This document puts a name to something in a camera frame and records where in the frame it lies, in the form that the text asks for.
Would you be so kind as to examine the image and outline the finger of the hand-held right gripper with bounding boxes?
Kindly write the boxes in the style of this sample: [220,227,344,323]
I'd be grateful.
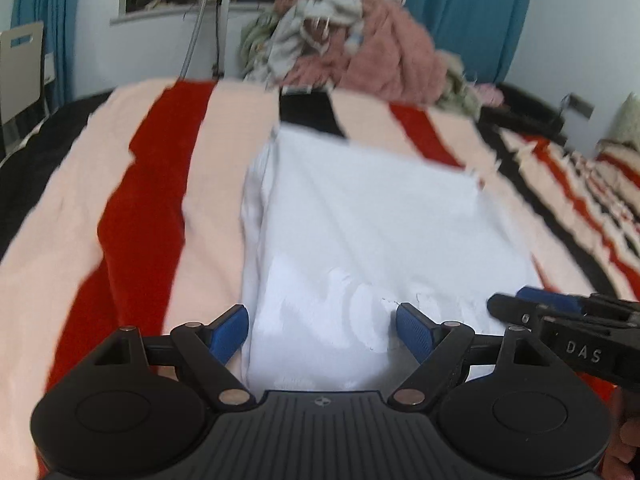
[487,294,556,328]
[516,286,593,313]

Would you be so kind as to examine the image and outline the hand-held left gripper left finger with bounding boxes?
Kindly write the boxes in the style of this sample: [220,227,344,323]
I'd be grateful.
[92,304,256,411]

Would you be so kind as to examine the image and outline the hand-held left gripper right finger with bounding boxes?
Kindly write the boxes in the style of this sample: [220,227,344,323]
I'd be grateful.
[386,302,551,408]

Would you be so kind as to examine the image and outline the person's right hand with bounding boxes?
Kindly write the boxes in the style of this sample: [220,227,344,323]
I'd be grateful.
[602,387,640,480]

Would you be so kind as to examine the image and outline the striped fleece blanket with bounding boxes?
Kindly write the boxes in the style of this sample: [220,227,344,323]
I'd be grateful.
[0,77,640,461]

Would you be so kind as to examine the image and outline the striped fleece pillow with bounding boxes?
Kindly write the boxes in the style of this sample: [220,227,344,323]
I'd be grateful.
[595,137,640,177]

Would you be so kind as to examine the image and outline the cream quilted headboard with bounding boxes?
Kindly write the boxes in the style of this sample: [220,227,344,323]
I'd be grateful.
[607,92,640,147]

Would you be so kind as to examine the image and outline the small pink cloth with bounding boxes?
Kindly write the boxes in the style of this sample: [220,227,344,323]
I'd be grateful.
[472,84,505,107]

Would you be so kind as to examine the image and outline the pale green blanket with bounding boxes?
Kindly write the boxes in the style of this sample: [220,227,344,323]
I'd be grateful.
[435,52,481,117]

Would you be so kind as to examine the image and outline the pink fluffy blanket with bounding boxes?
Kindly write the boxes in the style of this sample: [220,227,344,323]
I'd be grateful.
[277,0,448,106]

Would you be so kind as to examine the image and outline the green flower print garment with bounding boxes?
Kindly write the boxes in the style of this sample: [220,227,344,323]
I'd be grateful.
[239,10,281,77]

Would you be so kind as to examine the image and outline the blue curtain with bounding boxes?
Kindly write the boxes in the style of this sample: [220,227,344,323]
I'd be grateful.
[304,0,537,87]
[12,0,85,107]

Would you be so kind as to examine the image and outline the garment steamer stand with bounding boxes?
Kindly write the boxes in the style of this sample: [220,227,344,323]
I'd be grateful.
[179,0,237,80]

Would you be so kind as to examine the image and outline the grey white garment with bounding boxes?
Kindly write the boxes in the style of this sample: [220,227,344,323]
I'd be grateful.
[245,0,406,93]

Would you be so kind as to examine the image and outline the white backrest chair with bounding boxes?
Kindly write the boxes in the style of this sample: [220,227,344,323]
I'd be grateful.
[0,21,47,157]

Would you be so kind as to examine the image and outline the black wall socket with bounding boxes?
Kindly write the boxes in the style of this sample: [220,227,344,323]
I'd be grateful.
[560,92,597,122]

